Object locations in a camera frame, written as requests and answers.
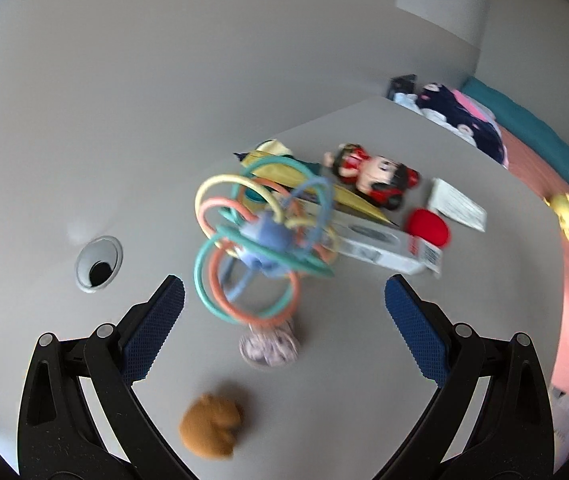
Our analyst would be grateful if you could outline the yellow snack packet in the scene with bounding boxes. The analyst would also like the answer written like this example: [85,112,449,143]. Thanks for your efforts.
[234,140,400,226]

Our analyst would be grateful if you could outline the brown plush toy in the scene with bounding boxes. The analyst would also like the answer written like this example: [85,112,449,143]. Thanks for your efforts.
[179,394,245,461]

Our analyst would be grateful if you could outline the red round pad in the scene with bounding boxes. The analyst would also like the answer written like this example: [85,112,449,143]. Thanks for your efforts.
[403,207,451,250]

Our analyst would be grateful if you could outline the colourful ring rattle toy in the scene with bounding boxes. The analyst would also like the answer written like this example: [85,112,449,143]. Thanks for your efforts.
[193,155,337,326]

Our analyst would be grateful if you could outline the dark blue printed cloth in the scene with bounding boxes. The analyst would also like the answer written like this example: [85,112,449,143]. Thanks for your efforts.
[417,81,510,166]

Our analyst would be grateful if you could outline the white small items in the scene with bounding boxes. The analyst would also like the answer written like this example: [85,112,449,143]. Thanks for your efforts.
[397,92,447,123]

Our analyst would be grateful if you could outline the yellow plush toy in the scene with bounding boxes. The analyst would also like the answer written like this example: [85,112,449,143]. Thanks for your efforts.
[544,192,569,241]

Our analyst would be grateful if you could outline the red and black doll figure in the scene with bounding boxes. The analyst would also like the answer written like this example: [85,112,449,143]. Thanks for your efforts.
[323,142,422,211]

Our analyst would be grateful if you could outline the black box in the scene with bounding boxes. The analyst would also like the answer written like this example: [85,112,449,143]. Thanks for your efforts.
[390,74,417,101]

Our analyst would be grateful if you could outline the grey desk cable grommet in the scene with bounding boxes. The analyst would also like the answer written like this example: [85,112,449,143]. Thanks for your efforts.
[75,236,125,292]

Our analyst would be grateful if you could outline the teal pillow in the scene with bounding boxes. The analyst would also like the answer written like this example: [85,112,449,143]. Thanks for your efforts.
[461,76,569,201]

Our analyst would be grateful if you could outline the long white cardboard box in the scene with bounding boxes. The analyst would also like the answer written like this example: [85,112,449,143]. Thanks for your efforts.
[294,195,445,278]

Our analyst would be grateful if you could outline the white paper card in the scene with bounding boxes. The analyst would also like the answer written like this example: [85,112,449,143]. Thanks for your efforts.
[427,177,487,233]

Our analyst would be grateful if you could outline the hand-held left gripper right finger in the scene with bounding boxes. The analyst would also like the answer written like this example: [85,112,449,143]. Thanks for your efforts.
[379,274,555,480]

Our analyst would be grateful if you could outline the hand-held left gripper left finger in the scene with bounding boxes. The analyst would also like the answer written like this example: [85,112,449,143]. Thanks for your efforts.
[17,275,190,480]

